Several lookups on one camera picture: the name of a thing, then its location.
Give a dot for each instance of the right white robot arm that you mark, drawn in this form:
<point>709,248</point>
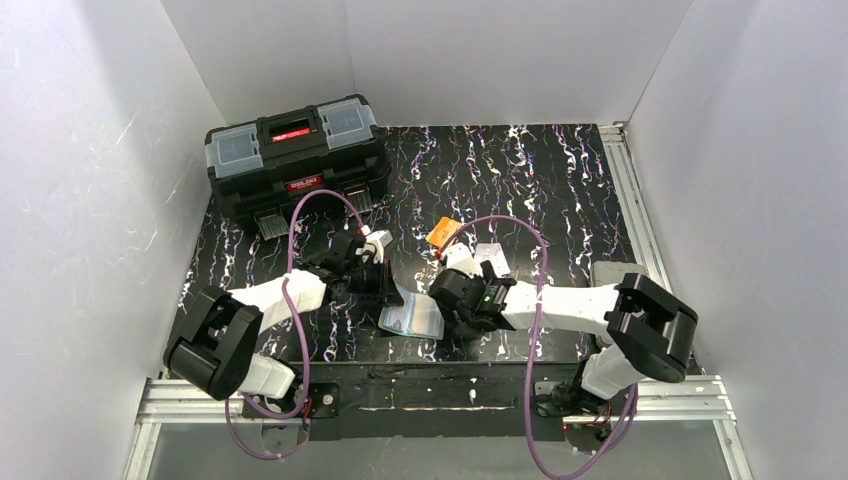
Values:
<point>646,330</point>

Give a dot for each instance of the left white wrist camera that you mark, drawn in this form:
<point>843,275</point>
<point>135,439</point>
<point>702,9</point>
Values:
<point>376,243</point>

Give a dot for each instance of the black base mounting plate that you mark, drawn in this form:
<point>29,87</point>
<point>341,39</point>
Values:
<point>415,400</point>

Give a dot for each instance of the black toolbox with grey lids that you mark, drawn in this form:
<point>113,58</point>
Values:
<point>259,170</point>

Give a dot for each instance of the grey pad on table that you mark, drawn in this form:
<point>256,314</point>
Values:
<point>604,275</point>

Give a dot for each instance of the aluminium frame rail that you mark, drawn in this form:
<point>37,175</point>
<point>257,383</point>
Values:
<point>632,203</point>

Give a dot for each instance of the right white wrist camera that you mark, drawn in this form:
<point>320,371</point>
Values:
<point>459,257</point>

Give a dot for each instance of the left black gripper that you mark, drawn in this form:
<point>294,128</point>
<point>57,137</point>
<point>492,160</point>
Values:
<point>382,283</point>

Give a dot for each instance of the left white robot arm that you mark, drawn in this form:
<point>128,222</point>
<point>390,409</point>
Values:
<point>214,346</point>

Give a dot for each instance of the mint green card holder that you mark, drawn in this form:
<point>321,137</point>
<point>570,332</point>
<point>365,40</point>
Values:
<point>419,317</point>

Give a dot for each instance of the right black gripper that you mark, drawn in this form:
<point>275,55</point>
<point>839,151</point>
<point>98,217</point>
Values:
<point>448,296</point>

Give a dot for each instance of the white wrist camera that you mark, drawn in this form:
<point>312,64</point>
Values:
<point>376,243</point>
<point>459,257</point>

